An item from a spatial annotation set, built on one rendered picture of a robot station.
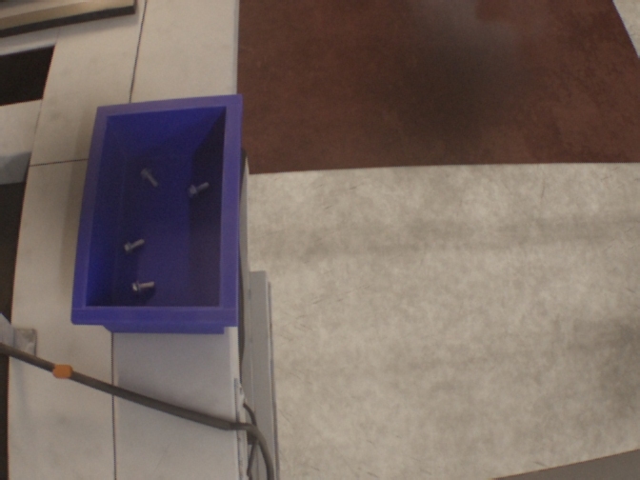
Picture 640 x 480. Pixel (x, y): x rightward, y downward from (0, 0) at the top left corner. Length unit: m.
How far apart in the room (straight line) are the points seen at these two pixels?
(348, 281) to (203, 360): 0.97
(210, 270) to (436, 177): 1.11
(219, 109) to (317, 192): 1.02
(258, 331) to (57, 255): 0.46
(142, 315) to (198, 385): 0.09
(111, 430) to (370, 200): 1.15
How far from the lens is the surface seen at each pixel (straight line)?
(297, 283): 1.67
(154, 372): 0.73
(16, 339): 0.78
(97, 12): 0.99
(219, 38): 0.93
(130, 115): 0.78
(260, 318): 1.19
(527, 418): 1.63
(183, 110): 0.77
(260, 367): 1.16
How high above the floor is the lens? 1.52
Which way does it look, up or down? 63 degrees down
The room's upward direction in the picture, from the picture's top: 1 degrees counter-clockwise
